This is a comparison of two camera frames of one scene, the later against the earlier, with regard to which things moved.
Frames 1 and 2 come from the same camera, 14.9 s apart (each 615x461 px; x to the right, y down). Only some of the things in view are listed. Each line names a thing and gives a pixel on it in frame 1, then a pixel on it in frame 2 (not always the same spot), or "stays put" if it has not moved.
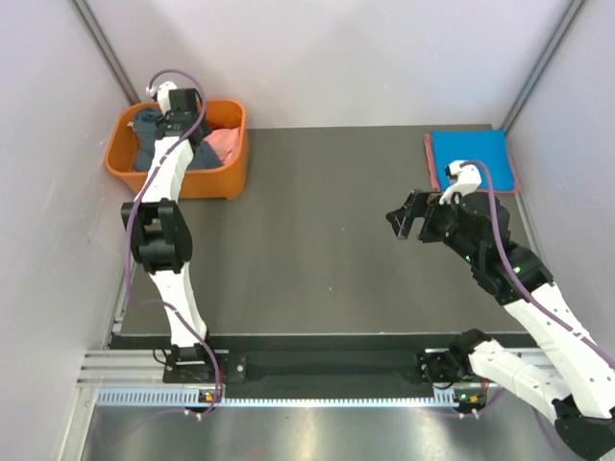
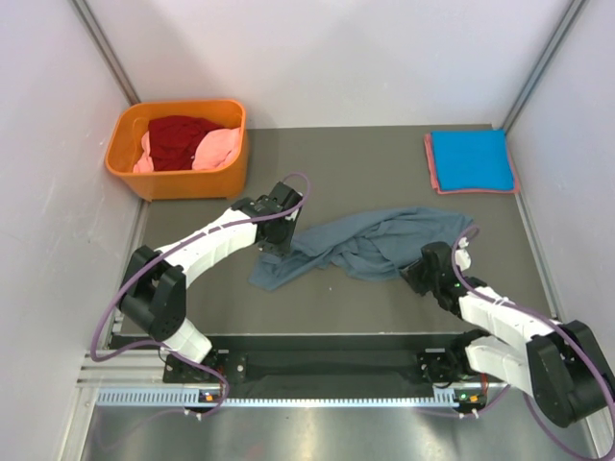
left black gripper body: (204, 131) to (280, 243)
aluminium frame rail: (131, 369) stays put
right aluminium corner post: (571, 11) stays put
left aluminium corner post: (106, 50) stays put
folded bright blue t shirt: (490, 146) stays put
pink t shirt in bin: (226, 143) stays put
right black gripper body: (440, 220) to (420, 279)
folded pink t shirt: (430, 153) stays put
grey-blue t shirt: (204, 156) to (374, 245)
